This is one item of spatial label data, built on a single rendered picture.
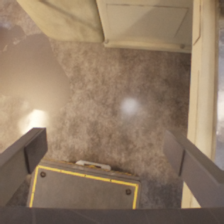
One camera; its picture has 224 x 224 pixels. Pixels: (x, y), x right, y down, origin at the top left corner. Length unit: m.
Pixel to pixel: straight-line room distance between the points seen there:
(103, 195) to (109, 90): 0.81
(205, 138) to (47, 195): 0.96
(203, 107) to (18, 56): 1.63
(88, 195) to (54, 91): 0.90
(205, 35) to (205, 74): 0.17
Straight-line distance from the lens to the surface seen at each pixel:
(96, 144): 1.33
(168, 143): 0.16
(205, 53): 0.74
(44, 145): 0.17
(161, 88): 1.39
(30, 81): 1.65
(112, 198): 1.06
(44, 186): 1.17
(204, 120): 0.67
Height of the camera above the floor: 1.31
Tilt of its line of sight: 81 degrees down
